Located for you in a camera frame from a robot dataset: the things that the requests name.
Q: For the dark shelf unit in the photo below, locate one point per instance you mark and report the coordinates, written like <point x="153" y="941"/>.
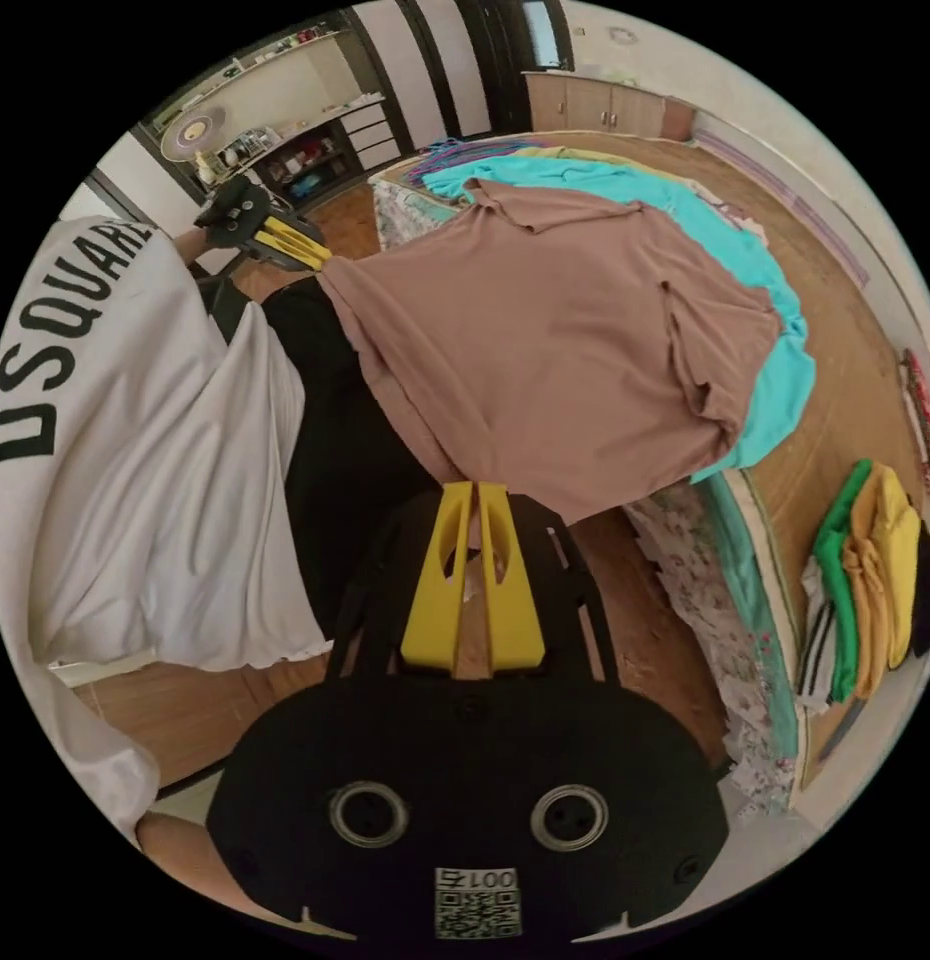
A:
<point x="307" y="161"/>

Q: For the person's left hand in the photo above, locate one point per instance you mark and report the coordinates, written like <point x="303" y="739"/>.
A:
<point x="189" y="244"/>

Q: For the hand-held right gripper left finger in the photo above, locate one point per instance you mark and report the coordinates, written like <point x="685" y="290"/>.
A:
<point x="429" y="600"/>

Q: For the window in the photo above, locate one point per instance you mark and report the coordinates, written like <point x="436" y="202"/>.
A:
<point x="544" y="31"/>

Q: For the white standing fan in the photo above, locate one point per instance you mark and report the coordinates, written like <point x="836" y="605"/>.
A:
<point x="192" y="133"/>

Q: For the person's body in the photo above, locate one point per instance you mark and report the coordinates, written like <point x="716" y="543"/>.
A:
<point x="135" y="465"/>

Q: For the pile of folded clothes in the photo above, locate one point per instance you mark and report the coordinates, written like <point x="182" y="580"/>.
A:
<point x="877" y="577"/>

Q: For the wooden cupboard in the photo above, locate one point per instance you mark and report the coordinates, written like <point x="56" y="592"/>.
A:
<point x="585" y="105"/>

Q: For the brown short sleeve shirt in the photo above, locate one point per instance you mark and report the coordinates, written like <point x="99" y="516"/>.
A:
<point x="540" y="337"/>

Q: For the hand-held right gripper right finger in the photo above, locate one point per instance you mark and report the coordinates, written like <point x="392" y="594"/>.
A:
<point x="516" y="607"/>

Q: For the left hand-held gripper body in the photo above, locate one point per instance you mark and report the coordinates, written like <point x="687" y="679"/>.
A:
<point x="232" y="212"/>

